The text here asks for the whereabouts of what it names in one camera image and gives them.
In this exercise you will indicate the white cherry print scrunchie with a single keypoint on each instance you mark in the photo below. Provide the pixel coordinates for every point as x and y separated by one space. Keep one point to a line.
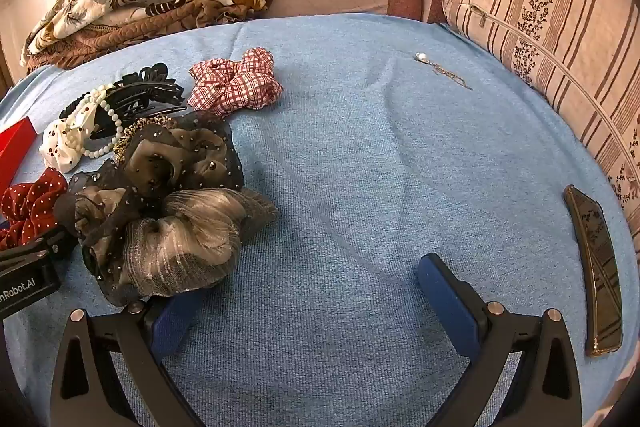
57 147

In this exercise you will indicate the black sheer dotted scrunchie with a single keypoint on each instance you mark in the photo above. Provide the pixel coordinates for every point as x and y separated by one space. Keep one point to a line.
175 157

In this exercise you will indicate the brown barrette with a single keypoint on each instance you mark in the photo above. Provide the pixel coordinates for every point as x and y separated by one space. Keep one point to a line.
597 272

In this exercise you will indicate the red box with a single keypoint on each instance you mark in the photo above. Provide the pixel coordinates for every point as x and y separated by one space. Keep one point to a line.
15 147

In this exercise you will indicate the red white-dotted scrunchie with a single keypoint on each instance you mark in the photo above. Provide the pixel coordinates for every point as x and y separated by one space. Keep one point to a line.
30 202

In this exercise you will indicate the striped floral pillow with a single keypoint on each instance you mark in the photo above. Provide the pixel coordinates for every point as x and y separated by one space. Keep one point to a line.
550 7

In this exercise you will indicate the red plaid scrunchie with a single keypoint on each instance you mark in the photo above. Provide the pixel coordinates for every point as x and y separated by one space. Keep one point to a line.
235 82

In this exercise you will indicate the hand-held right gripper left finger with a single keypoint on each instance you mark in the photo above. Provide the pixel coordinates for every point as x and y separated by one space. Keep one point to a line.
172 322

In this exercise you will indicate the brown quilted blanket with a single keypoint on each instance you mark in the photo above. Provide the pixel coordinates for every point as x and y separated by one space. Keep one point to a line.
125 32

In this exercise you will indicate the blue towel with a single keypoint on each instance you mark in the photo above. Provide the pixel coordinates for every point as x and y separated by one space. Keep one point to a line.
350 182

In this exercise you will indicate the black claw hair clip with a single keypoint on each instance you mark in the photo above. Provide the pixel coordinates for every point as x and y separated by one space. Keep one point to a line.
145 94

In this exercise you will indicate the grey organza scrunchie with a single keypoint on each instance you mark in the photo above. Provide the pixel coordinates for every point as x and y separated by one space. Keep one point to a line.
190 237

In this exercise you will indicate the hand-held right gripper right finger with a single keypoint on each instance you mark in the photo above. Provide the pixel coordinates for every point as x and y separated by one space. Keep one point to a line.
450 302

